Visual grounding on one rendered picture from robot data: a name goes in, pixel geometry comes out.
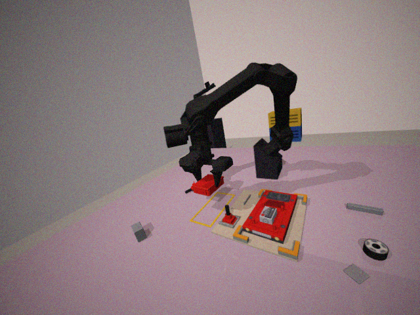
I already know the red toy car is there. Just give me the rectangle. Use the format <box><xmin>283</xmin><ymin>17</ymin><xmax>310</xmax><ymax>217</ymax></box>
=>
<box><xmin>242</xmin><ymin>190</ymin><xmax>297</xmax><ymax>244</ymax></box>

